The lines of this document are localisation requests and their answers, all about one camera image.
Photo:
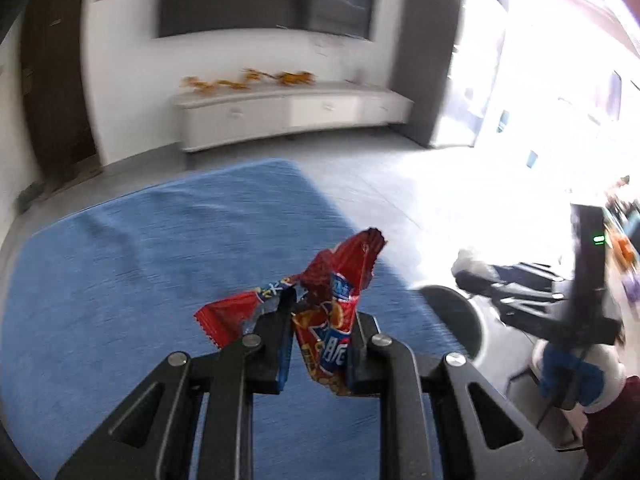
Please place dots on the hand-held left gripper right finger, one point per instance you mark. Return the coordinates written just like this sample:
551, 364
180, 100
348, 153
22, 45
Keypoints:
365, 355

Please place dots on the white tv cabinet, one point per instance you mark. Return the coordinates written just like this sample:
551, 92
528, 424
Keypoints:
300, 110

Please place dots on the purple plastic bag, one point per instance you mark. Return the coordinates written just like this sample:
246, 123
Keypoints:
632, 285

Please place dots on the dark brown door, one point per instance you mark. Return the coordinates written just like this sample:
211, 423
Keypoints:
55, 85

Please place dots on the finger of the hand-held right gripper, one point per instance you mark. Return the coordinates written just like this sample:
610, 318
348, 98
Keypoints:
535, 317
515, 272

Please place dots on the white round trash bin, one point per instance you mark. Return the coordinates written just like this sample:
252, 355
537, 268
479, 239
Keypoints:
450, 305

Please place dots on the dark grey tall cabinet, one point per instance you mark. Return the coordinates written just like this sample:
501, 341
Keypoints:
425, 60

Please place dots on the orange dragon ornament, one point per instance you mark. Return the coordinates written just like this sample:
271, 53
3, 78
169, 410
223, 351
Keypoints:
295, 78

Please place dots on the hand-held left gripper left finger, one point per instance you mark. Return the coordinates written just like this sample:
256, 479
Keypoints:
286, 360

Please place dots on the red snack wrapper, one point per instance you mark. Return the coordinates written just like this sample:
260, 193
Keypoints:
340, 270

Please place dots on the bag of oranges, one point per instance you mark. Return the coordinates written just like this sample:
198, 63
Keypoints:
625, 247

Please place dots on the person's right hand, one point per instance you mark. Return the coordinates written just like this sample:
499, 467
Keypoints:
605, 370

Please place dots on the white tissue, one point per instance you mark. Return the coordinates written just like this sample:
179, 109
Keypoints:
470, 260

